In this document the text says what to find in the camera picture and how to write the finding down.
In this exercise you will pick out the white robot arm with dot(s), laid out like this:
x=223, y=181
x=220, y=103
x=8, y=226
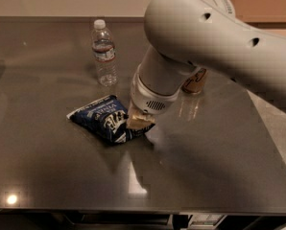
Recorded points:
x=188, y=35

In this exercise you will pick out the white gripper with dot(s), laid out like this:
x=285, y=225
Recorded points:
x=145, y=100

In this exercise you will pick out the clear plastic water bottle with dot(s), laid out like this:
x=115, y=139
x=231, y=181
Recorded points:
x=103, y=49

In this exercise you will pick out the brown soda can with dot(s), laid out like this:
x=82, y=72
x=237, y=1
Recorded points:
x=195, y=84

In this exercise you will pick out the blue potato chip bag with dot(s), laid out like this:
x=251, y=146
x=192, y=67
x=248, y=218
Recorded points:
x=107, y=117

